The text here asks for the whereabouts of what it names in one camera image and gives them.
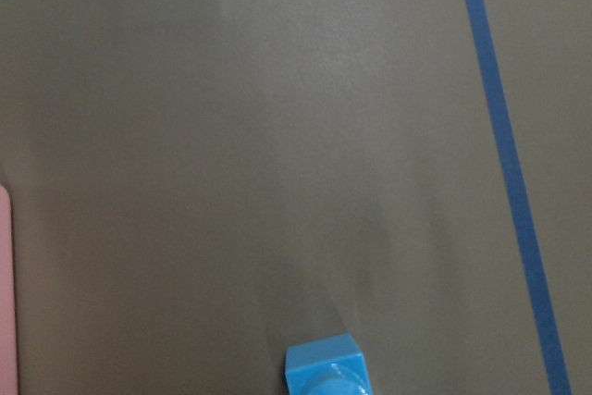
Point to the small blue block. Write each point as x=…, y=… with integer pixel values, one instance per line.
x=334, y=365

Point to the pink plastic box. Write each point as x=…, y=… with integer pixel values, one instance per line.
x=9, y=350

